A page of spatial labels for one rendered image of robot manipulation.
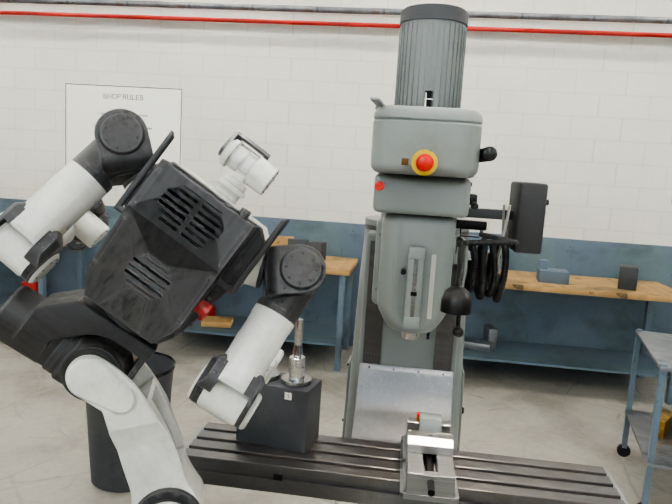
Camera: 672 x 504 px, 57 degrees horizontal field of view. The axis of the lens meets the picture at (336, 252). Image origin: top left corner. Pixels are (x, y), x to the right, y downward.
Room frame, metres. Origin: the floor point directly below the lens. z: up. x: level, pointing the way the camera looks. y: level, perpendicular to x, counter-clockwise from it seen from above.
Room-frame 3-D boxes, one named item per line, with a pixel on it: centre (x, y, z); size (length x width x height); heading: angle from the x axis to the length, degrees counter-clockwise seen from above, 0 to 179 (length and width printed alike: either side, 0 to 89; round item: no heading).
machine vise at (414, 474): (1.65, -0.29, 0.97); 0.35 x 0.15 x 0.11; 174
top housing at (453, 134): (1.70, -0.22, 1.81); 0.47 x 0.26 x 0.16; 173
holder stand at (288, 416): (1.78, 0.14, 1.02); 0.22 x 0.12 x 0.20; 73
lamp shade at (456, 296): (1.45, -0.29, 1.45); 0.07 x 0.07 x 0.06
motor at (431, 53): (1.93, -0.25, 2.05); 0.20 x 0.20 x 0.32
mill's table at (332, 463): (1.68, -0.21, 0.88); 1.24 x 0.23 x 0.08; 83
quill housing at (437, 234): (1.69, -0.22, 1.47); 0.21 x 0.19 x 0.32; 83
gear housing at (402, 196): (1.73, -0.22, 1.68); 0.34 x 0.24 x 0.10; 173
